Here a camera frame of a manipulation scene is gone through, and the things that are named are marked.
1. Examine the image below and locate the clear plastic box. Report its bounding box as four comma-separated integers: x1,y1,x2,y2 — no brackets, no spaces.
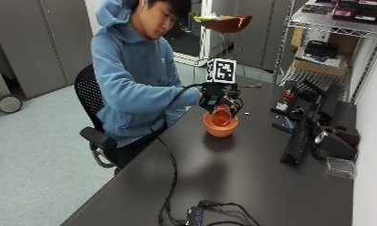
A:
325,155,358,181

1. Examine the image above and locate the orange bowl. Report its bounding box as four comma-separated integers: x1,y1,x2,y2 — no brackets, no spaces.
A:
202,112,240,138

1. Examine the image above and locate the translucent orange cup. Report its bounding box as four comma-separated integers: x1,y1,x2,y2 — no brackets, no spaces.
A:
210,105,233,128

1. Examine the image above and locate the the person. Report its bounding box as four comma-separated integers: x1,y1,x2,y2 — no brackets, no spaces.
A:
89,0,202,169

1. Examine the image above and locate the black office chair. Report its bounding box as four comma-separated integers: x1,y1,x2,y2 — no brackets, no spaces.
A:
73,63,123,170

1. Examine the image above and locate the brown bar stool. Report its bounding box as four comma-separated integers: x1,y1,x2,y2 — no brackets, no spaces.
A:
200,14,254,76

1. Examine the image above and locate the black hub box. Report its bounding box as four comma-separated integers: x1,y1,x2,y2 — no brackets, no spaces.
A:
186,205,206,226

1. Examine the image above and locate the metal wire shelf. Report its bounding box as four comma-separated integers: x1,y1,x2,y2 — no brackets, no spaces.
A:
273,0,377,105

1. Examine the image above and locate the small blue black device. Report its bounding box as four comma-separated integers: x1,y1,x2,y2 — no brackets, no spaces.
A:
271,116,299,134

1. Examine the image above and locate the black glove cable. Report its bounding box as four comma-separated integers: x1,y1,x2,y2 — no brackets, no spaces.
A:
148,83,206,226

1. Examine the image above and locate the wheeled cart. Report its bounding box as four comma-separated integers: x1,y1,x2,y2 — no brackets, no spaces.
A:
0,50,24,115

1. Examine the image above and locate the cardboard box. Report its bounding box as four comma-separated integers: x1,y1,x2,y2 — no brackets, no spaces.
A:
291,46,349,77

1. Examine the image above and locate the black device with red part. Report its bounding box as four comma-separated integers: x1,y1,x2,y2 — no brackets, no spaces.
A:
270,80,302,118

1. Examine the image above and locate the black pouch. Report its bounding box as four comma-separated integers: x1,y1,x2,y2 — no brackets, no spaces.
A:
302,40,341,60

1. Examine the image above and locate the black keyboard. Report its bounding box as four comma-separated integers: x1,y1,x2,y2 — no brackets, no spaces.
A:
278,119,317,168

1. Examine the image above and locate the grey cabinet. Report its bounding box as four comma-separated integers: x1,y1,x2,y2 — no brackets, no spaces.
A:
0,0,95,100

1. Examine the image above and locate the white marker cube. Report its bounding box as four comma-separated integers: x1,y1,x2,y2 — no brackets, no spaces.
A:
205,57,237,84

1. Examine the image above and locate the black computer mouse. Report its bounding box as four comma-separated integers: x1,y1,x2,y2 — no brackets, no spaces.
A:
313,130,359,162

